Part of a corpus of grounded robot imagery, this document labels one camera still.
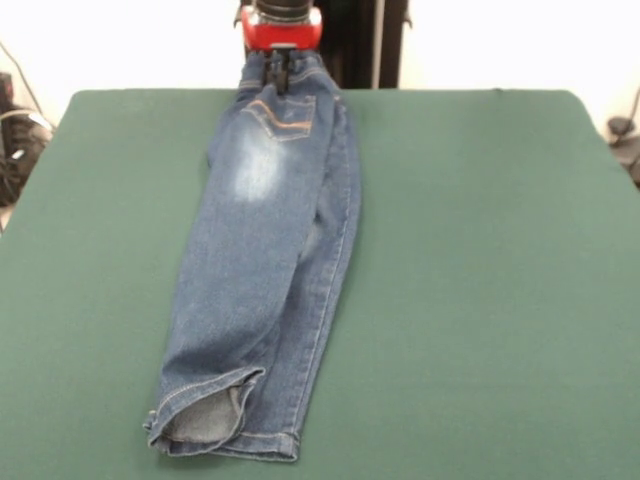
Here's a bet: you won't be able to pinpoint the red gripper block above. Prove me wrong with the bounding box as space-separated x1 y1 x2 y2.
239 4 325 94

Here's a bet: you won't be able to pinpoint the dark green table cloth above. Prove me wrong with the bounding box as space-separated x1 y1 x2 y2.
0 88 640 480

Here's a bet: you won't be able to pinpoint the blue denim jeans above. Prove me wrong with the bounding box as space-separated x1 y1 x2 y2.
142 49 364 462

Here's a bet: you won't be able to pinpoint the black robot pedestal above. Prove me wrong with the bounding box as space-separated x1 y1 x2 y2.
319 0 415 90

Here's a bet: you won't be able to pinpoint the black floor device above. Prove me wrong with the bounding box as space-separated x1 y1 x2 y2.
606 115 640 189

